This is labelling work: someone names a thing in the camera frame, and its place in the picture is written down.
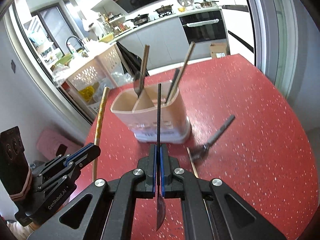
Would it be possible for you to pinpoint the dark-handled metal spoon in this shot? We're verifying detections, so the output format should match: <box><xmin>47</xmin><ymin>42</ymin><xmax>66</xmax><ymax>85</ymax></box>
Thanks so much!
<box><xmin>156</xmin><ymin>83</ymin><xmax>166</xmax><ymax>231</ymax></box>

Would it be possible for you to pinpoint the dark-handled utensil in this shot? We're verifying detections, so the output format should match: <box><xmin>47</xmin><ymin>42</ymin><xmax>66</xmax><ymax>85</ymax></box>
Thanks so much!
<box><xmin>167</xmin><ymin>68</ymin><xmax>180</xmax><ymax>101</ymax></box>

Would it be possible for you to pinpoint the black kitchen faucet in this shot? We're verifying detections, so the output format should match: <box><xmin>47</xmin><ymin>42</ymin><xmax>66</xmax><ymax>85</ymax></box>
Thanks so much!
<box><xmin>66</xmin><ymin>36</ymin><xmax>89</xmax><ymax>53</ymax></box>

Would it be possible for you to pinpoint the person's left hand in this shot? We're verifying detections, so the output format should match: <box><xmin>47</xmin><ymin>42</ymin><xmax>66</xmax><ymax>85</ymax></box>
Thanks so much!
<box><xmin>6</xmin><ymin>221</ymin><xmax>40</xmax><ymax>240</ymax></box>

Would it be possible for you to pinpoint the pink plastic stool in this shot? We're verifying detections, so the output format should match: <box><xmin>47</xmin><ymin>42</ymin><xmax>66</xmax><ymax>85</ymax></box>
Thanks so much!
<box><xmin>36</xmin><ymin>129</ymin><xmax>82</xmax><ymax>160</ymax></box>

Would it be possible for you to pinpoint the beige perforated storage cart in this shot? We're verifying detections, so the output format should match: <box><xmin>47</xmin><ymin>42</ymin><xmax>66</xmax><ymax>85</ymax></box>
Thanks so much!
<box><xmin>53</xmin><ymin>42</ymin><xmax>132</xmax><ymax>116</ymax></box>

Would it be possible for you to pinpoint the beige plastic utensil holder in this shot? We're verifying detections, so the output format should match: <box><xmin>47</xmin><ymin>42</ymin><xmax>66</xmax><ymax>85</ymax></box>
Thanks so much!
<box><xmin>110</xmin><ymin>81</ymin><xmax>191</xmax><ymax>144</ymax></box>

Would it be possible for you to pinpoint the black hanging bag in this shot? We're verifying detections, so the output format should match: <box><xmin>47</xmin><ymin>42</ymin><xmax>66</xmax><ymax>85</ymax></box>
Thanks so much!
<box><xmin>117</xmin><ymin>42</ymin><xmax>142</xmax><ymax>77</ymax></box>

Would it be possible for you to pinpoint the black wok on stove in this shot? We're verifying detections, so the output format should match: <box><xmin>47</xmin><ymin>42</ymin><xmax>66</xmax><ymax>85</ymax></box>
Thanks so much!
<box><xmin>125</xmin><ymin>14</ymin><xmax>149</xmax><ymax>26</ymax></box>

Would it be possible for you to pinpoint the cardboard box on floor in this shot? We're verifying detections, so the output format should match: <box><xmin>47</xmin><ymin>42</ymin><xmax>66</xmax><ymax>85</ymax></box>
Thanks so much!
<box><xmin>209</xmin><ymin>42</ymin><xmax>228</xmax><ymax>59</ymax></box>

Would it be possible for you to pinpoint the black pan on stove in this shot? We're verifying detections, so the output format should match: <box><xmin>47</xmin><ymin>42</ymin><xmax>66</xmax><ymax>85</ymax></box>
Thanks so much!
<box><xmin>155</xmin><ymin>5</ymin><xmax>173</xmax><ymax>16</ymax></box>

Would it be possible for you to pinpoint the black built-in oven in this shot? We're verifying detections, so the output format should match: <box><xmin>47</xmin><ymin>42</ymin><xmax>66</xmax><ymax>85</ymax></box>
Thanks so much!
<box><xmin>180</xmin><ymin>10</ymin><xmax>227</xmax><ymax>43</ymax></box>

